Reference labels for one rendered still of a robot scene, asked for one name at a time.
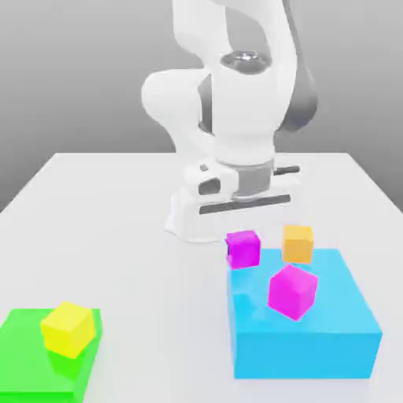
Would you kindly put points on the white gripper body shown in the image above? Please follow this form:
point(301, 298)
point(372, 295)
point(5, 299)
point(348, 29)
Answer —
point(245, 206)

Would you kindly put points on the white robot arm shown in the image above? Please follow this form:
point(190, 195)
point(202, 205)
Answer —
point(242, 119)

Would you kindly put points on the small magenta cube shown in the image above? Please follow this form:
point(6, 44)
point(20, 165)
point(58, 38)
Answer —
point(244, 248)
point(291, 291)

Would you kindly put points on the small orange cube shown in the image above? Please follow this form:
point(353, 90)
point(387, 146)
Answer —
point(297, 244)

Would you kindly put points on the small yellow cube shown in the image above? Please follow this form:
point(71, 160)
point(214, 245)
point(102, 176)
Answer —
point(67, 329)

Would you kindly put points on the large blue box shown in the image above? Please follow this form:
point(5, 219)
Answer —
point(302, 346)

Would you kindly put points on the large green box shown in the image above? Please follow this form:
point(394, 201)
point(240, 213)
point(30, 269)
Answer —
point(28, 371)

